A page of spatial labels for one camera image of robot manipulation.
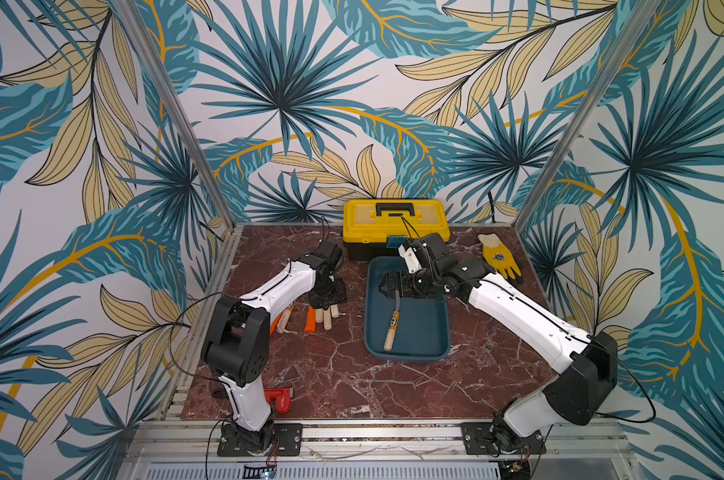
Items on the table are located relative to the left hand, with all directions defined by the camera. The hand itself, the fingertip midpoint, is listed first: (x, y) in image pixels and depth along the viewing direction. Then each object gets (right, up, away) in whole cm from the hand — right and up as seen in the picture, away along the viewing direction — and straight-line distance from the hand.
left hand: (337, 304), depth 89 cm
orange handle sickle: (-8, -5, +3) cm, 10 cm away
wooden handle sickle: (+17, -6, +3) cm, 18 cm away
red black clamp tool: (-13, -23, -11) cm, 28 cm away
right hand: (+16, +6, -10) cm, 20 cm away
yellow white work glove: (+57, +16, +21) cm, 63 cm away
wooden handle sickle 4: (-17, -5, +3) cm, 18 cm away
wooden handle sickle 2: (-1, -3, +5) cm, 6 cm away
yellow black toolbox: (+12, +24, +8) cm, 28 cm away
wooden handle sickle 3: (-3, -5, +3) cm, 7 cm away
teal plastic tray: (+25, -9, +1) cm, 27 cm away
